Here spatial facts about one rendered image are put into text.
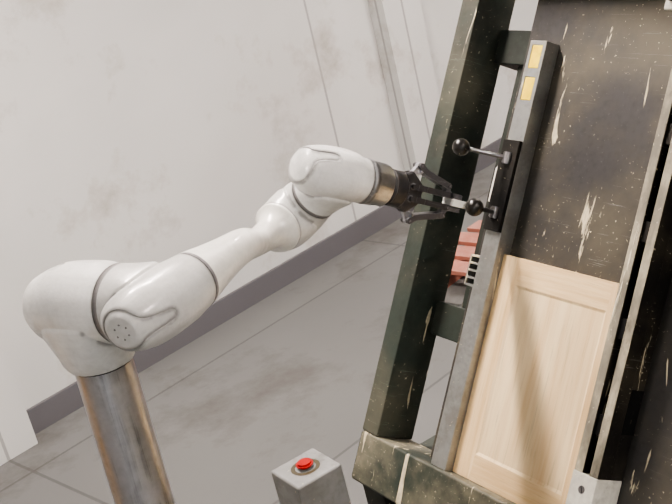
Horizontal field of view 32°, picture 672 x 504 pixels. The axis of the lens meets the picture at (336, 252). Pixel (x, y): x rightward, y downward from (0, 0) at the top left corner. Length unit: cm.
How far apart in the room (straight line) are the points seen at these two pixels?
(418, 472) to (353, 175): 75
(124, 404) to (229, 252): 31
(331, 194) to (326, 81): 416
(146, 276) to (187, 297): 7
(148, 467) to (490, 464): 80
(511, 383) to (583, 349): 21
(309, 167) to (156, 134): 349
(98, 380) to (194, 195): 388
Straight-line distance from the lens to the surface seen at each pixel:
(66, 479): 500
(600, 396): 225
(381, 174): 228
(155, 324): 179
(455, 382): 258
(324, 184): 220
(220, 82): 589
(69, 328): 191
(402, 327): 272
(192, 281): 184
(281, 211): 227
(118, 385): 197
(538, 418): 243
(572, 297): 239
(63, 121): 537
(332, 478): 264
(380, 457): 274
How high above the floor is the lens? 227
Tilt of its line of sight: 20 degrees down
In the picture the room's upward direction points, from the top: 14 degrees counter-clockwise
